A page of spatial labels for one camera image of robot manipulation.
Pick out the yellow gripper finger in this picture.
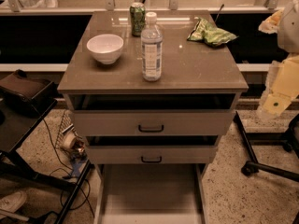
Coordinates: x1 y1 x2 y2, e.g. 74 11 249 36
257 55 299 119
258 9 283 34

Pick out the black box on cart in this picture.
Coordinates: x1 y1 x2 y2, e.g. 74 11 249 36
0 69 55 117

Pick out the wire mesh basket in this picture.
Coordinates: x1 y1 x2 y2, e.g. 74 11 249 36
55 110 86 160

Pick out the grey drawer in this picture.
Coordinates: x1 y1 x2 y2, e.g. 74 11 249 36
85 146 217 164
70 111 235 136

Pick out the middle grey drawer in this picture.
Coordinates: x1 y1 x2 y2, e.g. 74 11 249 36
85 146 217 164

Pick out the grey drawer cabinet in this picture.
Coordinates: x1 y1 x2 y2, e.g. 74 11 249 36
59 11 248 224

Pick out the black chair base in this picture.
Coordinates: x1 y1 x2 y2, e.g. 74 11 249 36
233 110 299 224

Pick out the green soda can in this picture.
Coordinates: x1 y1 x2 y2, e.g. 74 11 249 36
130 2 145 36

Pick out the black floor cable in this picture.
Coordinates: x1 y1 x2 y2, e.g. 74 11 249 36
41 118 95 217

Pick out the white shoe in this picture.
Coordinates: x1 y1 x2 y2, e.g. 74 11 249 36
0 190 27 213

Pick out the tape roll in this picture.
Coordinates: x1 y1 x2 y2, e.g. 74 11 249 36
62 132 77 149

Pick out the open bottom drawer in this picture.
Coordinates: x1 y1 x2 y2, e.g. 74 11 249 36
93 164 208 224

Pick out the black side cart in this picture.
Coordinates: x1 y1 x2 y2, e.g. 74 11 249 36
0 96 94 224

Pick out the green jalapeno chip bag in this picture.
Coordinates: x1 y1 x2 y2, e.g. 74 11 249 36
187 17 237 47

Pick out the clear plastic water bottle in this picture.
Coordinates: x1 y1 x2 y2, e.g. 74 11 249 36
141 12 163 81

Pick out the upper grey drawer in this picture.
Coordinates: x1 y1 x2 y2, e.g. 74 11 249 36
70 111 235 136

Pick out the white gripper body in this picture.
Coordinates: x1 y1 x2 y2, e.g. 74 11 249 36
278 0 299 53

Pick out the white ceramic bowl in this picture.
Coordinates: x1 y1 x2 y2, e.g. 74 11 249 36
86 34 124 64

